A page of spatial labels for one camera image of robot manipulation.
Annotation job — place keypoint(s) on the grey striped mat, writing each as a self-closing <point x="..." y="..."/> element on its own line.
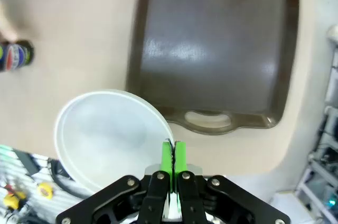
<point x="23" y="171"/>

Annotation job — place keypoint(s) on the yellow round object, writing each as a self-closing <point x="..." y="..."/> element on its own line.
<point x="45" y="190"/>
<point x="11" y="200"/>

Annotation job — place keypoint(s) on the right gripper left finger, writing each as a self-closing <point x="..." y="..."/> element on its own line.
<point x="155" y="197"/>

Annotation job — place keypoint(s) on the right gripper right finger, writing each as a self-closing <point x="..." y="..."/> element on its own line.
<point x="190" y="197"/>

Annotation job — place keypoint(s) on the pale grey bowl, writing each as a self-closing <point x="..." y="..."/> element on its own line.
<point x="105" y="134"/>

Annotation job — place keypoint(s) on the brown plastic tray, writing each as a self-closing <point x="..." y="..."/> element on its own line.
<point x="211" y="49"/>

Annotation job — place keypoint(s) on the metal shelving rack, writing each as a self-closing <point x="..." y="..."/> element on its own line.
<point x="322" y="155"/>

